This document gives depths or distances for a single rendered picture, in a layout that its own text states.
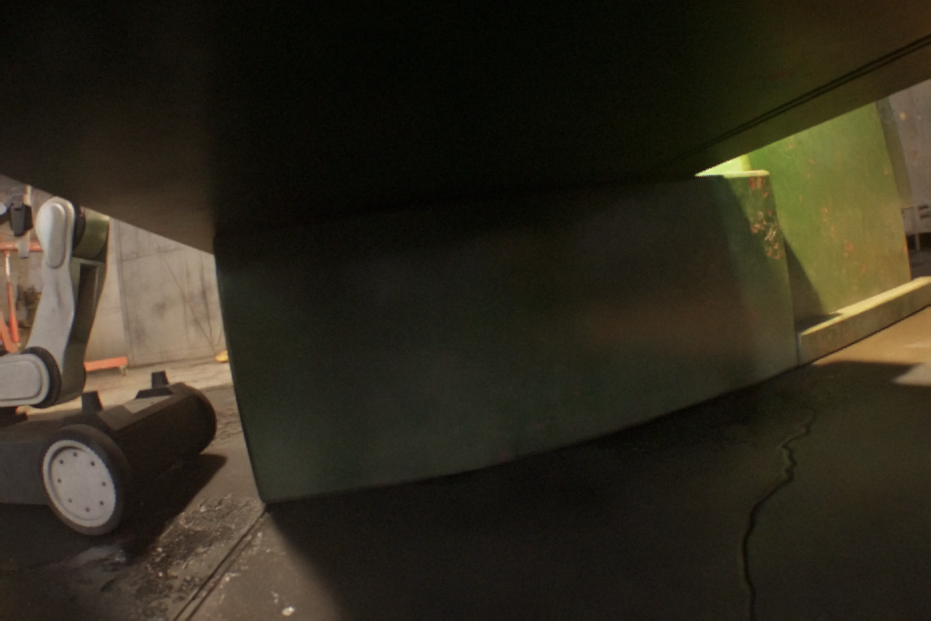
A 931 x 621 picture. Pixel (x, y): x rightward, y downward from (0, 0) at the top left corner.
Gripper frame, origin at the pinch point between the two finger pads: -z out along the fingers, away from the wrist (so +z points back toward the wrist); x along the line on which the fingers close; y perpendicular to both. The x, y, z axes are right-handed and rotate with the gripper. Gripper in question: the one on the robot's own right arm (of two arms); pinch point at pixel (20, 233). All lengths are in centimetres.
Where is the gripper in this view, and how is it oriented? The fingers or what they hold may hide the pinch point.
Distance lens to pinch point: 111.0
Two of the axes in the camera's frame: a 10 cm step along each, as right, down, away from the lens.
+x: 6.5, -3.6, -6.7
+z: -3.4, -9.3, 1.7
